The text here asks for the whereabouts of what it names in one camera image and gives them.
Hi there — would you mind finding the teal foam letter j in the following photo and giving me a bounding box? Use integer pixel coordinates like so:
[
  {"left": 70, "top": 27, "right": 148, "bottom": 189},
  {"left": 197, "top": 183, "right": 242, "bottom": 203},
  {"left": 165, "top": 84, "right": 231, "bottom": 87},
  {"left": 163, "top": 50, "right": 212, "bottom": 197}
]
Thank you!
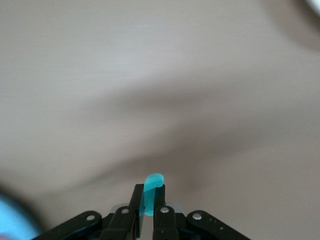
[{"left": 139, "top": 172, "right": 165, "bottom": 217}]

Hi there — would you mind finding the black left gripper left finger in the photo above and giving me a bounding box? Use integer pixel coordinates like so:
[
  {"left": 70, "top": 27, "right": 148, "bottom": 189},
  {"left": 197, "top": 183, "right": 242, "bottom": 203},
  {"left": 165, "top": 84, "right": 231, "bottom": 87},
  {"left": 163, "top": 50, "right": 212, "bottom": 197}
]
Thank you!
[{"left": 32, "top": 184, "right": 145, "bottom": 240}]

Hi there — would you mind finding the blue plate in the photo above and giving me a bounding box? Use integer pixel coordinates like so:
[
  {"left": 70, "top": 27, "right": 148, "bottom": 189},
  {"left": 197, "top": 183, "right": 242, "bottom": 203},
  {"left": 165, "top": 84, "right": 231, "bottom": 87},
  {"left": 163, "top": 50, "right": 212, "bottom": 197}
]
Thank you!
[{"left": 0, "top": 192, "right": 43, "bottom": 240}]

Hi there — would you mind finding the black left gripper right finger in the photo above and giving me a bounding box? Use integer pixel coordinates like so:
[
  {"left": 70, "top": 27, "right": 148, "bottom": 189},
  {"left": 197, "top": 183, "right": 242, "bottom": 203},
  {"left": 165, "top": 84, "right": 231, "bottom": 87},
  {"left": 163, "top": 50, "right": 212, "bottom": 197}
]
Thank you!
[{"left": 151, "top": 184, "right": 248, "bottom": 240}]

